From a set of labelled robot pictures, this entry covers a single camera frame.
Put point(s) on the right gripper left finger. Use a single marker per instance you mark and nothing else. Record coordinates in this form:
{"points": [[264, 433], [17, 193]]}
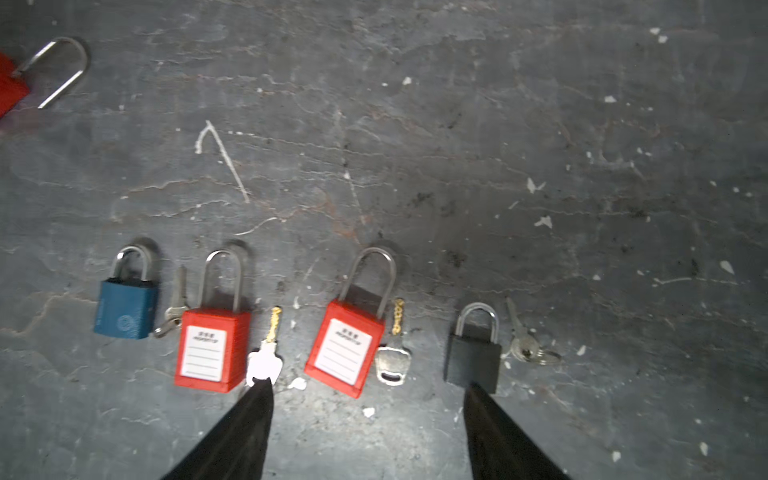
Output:
{"points": [[236, 447]]}

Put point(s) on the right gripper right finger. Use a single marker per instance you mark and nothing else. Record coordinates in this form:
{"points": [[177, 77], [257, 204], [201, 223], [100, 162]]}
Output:
{"points": [[497, 447]]}

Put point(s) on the black padlock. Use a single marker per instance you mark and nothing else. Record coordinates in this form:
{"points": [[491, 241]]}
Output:
{"points": [[471, 360]]}

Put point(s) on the silver key with ring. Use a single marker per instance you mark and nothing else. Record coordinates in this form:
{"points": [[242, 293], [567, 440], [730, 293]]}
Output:
{"points": [[524, 346]]}

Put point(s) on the grey headed key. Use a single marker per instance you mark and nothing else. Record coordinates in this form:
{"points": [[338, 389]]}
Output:
{"points": [[393, 360]]}

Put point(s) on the red padlock long shackle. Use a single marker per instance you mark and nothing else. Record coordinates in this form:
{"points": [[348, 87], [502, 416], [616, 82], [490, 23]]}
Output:
{"points": [[345, 346]]}

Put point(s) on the blue padlock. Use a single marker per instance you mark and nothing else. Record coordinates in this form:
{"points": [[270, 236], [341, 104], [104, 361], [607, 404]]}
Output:
{"points": [[126, 307]]}

